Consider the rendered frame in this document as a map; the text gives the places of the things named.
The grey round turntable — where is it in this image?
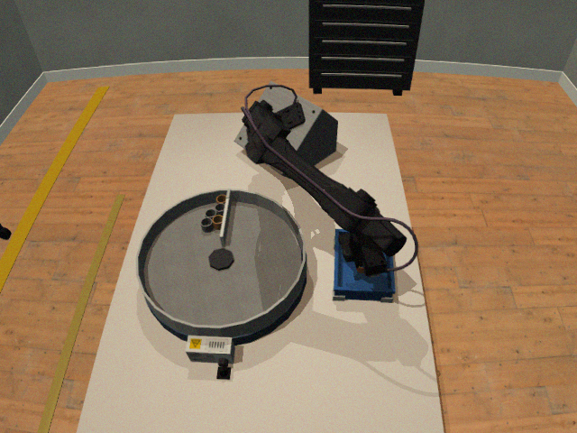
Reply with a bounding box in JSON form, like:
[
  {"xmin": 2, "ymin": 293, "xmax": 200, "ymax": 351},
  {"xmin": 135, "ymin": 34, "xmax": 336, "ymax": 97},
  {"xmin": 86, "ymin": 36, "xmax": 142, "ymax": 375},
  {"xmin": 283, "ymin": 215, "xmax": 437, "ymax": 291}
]
[{"xmin": 136, "ymin": 189, "xmax": 307, "ymax": 380}]

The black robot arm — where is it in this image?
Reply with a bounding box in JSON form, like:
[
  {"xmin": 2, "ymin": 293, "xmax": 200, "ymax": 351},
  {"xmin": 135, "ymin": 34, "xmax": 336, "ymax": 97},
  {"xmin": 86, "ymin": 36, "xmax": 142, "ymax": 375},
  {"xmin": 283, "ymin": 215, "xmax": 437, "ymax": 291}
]
[{"xmin": 242, "ymin": 100, "xmax": 407, "ymax": 277}]

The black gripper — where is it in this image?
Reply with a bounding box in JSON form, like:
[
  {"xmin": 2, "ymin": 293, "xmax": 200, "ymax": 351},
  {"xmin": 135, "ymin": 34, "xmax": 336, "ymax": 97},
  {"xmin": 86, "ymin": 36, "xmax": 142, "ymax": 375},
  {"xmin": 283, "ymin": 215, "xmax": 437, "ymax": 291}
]
[{"xmin": 338, "ymin": 233, "xmax": 367, "ymax": 268}]

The blue open tray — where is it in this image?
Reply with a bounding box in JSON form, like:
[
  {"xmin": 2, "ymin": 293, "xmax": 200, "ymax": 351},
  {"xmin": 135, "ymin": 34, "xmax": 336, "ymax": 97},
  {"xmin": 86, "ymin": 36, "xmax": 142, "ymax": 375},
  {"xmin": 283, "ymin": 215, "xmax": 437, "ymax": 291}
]
[{"xmin": 334, "ymin": 229, "xmax": 396, "ymax": 301}]

